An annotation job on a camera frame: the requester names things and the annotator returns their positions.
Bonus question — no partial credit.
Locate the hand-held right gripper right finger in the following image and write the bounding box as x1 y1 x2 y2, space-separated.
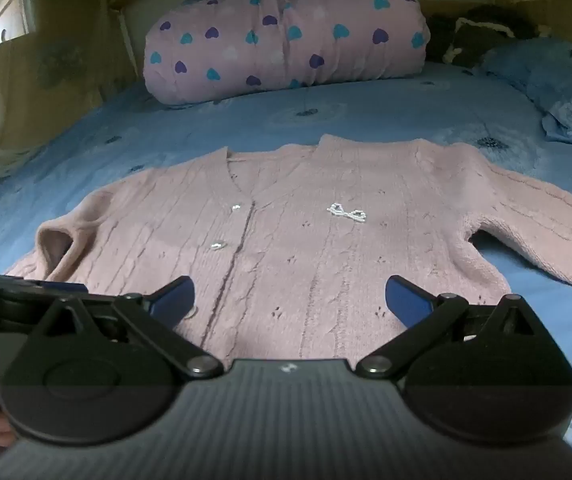
355 275 552 380

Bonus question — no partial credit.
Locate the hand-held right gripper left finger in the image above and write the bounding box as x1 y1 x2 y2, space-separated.
30 275 223 378

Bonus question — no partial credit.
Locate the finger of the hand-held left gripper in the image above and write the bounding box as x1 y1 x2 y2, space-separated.
0 273 89 333

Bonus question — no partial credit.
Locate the pink knitted cardigan sweater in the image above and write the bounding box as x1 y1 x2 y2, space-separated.
3 134 572 365

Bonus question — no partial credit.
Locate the beige sheer curtain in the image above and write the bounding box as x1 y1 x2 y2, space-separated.
0 0 142 180

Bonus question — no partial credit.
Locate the blue crumpled cloth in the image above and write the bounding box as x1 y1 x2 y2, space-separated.
480 37 572 143

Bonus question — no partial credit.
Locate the dark plush cloth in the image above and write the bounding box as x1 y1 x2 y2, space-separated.
425 4 543 69

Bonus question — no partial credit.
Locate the pink heart-print rolled quilt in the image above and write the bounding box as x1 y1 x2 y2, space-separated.
143 0 432 107

